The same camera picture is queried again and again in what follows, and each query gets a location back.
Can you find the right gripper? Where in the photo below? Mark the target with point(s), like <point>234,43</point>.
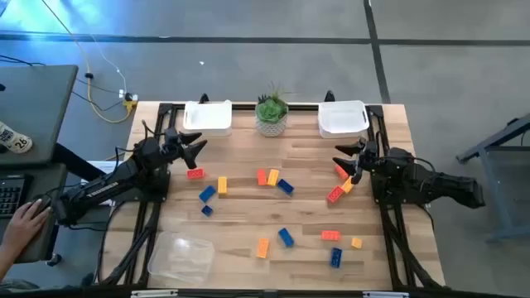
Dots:
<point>368,157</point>

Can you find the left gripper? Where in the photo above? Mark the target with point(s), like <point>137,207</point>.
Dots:
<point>172,147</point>

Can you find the red toy brick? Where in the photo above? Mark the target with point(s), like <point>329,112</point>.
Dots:
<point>330,235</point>
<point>196,173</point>
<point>341,173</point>
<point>261,177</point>
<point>335,194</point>

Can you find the small blue toy brick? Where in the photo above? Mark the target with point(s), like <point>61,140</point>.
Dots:
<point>207,210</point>

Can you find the small yellow toy brick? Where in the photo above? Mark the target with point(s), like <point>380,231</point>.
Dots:
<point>356,243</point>

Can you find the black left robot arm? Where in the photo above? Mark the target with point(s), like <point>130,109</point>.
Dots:
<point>124,174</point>

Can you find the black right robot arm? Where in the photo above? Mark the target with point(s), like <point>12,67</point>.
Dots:
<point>435,180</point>

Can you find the person's forearm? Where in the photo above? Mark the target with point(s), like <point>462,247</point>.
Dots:
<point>5,262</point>

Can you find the white plastic bin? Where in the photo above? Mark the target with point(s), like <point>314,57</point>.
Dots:
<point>343,120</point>
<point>207,118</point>

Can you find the black clamp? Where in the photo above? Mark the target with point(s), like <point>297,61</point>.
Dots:
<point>203,98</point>
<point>329,96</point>

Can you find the yellow extension socket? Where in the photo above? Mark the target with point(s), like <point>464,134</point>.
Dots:
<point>130,105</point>

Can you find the white plug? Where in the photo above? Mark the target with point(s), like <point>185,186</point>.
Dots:
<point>122,94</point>

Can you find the potted succulent plant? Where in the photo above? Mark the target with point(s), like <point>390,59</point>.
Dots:
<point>271,111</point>

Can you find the clear plastic container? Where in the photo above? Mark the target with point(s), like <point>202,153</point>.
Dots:
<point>182,258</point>

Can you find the black desk leg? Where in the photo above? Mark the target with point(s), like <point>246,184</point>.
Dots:
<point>74,161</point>

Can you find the orange-yellow toy brick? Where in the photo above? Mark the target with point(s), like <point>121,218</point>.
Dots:
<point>262,248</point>

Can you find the dark grey keyboard desk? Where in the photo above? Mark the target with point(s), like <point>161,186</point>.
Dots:
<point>47,182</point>

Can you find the grey desk top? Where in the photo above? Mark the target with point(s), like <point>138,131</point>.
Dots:
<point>37,103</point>

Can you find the black caster wheel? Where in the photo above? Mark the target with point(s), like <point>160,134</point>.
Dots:
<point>54,260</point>

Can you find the person's hand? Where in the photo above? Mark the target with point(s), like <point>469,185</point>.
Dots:
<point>22,227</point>

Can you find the black keyboard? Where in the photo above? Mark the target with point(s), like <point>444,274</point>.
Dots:
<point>10,196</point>

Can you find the black aluminium table frame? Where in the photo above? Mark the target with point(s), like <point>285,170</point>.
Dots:
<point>244,107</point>

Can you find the white bracket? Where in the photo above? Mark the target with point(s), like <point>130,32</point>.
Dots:
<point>154,293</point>
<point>385,294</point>

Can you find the blue-grey table frame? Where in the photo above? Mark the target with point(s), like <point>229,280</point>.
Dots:
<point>496,194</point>

